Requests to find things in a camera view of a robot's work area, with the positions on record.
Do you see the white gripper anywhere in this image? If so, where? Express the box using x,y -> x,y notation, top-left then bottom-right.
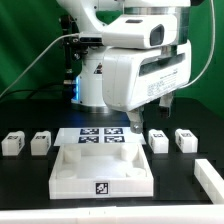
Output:
102,41 -> 191,134

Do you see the white square tabletop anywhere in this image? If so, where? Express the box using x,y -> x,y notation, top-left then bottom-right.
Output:
49,143 -> 154,199

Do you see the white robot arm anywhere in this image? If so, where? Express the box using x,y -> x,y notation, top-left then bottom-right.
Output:
56,0 -> 191,133

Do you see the white sheet with tags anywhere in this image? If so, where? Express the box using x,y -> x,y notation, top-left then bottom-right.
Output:
54,127 -> 146,146

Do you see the white obstacle fence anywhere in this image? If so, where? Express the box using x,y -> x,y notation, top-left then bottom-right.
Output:
0,159 -> 224,224

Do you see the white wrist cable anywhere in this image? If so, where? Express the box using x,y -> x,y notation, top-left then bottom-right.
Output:
181,0 -> 217,90

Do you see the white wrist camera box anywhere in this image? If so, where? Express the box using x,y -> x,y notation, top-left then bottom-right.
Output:
102,15 -> 177,49

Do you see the black camera on stand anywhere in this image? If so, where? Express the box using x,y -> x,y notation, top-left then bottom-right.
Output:
79,33 -> 102,46

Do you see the grey camera cable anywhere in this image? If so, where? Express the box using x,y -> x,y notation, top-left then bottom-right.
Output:
0,32 -> 81,99

